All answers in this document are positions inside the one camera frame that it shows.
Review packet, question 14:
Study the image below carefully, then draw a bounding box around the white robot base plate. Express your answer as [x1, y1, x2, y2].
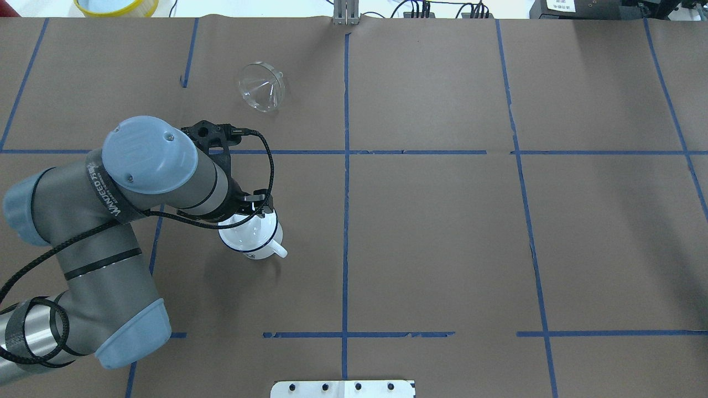
[270, 380, 417, 397]

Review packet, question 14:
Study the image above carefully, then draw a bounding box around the white mug lid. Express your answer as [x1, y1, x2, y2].
[219, 212, 279, 255]

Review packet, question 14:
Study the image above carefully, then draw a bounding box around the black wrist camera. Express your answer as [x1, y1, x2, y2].
[180, 120, 251, 173]

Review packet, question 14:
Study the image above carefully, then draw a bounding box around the white enamel mug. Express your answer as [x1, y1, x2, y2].
[219, 211, 288, 260]

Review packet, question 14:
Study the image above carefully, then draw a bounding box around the grey label printer box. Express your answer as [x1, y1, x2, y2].
[528, 1, 622, 20]

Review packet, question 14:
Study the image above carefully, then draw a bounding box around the yellow rimmed blue bowl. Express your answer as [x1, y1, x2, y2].
[73, 1, 160, 18]

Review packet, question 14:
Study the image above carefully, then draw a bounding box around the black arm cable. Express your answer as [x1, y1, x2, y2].
[0, 128, 275, 368]

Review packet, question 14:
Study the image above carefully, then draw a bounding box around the aluminium frame post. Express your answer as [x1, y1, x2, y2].
[330, 0, 361, 25]

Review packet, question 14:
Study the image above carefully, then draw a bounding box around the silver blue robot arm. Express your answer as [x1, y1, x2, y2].
[2, 116, 275, 385]

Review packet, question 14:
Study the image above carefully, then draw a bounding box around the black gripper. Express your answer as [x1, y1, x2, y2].
[233, 189, 275, 218]

